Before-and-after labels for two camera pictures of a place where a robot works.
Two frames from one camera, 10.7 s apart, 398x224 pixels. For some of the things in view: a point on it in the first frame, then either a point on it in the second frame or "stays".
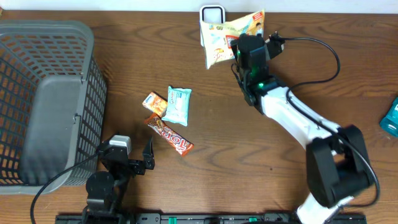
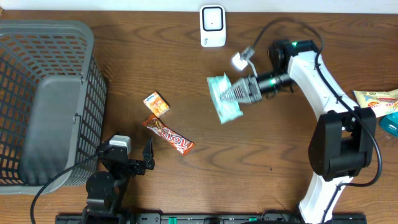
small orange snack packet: [156, 103] stays
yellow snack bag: [216, 38] → [382, 102]
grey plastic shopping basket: [53, 101] stays
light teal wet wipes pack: [178, 105] → [226, 111]
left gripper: [138, 167] stays
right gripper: [235, 43] → [255, 94]
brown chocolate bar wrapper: [176, 142] stays
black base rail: [207, 218] stays
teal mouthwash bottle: [389, 122] stays
